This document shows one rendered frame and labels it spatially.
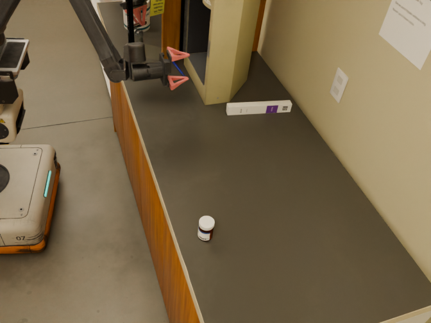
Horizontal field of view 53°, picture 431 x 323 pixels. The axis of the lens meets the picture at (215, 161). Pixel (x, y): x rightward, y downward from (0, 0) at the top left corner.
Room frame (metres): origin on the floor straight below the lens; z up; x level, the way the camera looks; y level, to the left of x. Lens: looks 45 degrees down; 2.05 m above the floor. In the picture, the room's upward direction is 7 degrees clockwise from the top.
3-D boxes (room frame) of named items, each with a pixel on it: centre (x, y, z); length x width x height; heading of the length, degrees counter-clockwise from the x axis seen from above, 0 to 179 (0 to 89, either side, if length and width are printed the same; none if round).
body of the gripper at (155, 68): (1.28, 0.25, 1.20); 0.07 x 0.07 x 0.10; 25
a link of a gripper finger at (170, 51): (1.31, 0.18, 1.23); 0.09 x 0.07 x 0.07; 115
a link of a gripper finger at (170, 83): (1.31, 0.18, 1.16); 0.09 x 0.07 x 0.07; 115
